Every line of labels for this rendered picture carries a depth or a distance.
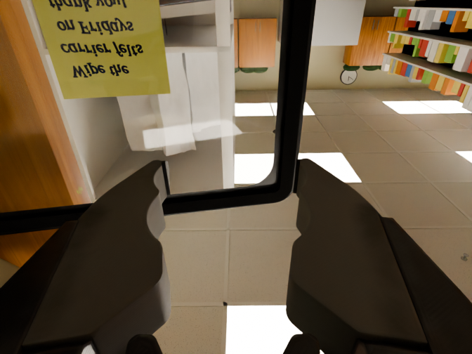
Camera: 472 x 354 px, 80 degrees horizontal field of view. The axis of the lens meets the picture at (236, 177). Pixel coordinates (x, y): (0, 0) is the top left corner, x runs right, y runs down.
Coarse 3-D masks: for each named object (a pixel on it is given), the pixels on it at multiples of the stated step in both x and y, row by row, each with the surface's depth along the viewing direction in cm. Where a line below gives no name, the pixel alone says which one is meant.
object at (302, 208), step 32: (320, 192) 10; (352, 192) 10; (320, 224) 8; (352, 224) 8; (320, 256) 7; (352, 256) 7; (384, 256) 7; (288, 288) 7; (320, 288) 6; (352, 288) 6; (384, 288) 6; (320, 320) 6; (352, 320) 6; (384, 320) 6; (416, 320) 6; (352, 352) 6
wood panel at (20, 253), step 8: (24, 232) 32; (32, 232) 32; (40, 232) 32; (48, 232) 32; (0, 240) 33; (8, 240) 33; (16, 240) 33; (24, 240) 33; (32, 240) 33; (40, 240) 33; (0, 248) 33; (8, 248) 33; (16, 248) 33; (24, 248) 33; (32, 248) 33; (0, 256) 34; (8, 256) 34; (16, 256) 34; (24, 256) 34; (16, 264) 35
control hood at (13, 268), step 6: (0, 258) 27; (0, 264) 26; (6, 264) 27; (12, 264) 27; (0, 270) 26; (6, 270) 27; (12, 270) 27; (0, 276) 26; (6, 276) 26; (0, 282) 26
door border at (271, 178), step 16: (288, 0) 19; (288, 16) 20; (288, 32) 20; (288, 48) 21; (288, 64) 21; (304, 80) 22; (304, 96) 23; (272, 176) 27; (192, 192) 26; (208, 192) 26; (224, 192) 27; (240, 192) 27; (256, 192) 27; (48, 208) 24; (64, 208) 24; (80, 208) 25
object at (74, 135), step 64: (0, 0) 17; (64, 0) 17; (128, 0) 18; (192, 0) 18; (256, 0) 19; (0, 64) 18; (64, 64) 19; (128, 64) 20; (192, 64) 20; (256, 64) 21; (0, 128) 20; (64, 128) 21; (128, 128) 22; (192, 128) 23; (256, 128) 24; (0, 192) 23; (64, 192) 24
